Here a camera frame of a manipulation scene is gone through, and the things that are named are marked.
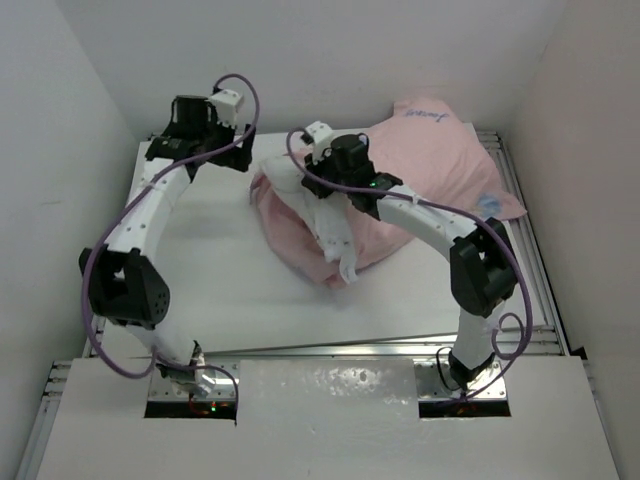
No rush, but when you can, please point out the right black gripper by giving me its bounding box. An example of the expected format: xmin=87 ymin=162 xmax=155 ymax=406
xmin=303 ymin=145 xmax=352 ymax=200

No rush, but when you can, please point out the white pillow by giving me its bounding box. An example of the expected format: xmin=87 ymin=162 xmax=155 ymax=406
xmin=250 ymin=155 xmax=358 ymax=287

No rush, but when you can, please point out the pink purple pillowcase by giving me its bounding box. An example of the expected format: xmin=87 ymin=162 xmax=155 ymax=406
xmin=278 ymin=97 xmax=526 ymax=275

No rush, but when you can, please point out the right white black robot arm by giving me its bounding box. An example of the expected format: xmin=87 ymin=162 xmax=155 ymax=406
xmin=301 ymin=123 xmax=517 ymax=391

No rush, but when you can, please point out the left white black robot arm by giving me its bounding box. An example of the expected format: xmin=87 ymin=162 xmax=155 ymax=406
xmin=79 ymin=88 xmax=255 ymax=369

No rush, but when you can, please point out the white front cover board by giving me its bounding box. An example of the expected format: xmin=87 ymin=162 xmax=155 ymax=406
xmin=39 ymin=357 xmax=617 ymax=479

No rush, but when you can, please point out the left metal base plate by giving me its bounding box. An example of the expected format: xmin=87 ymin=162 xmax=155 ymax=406
xmin=148 ymin=366 xmax=237 ymax=402

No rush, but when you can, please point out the metal base plate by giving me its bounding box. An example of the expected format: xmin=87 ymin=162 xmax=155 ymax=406
xmin=148 ymin=366 xmax=237 ymax=402
xmin=414 ymin=359 xmax=509 ymax=400

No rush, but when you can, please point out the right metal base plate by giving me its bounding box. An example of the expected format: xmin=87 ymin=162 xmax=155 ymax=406
xmin=414 ymin=359 xmax=509 ymax=400

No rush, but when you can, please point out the aluminium frame rail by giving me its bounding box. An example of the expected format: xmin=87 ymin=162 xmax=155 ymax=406
xmin=476 ymin=131 xmax=573 ymax=356

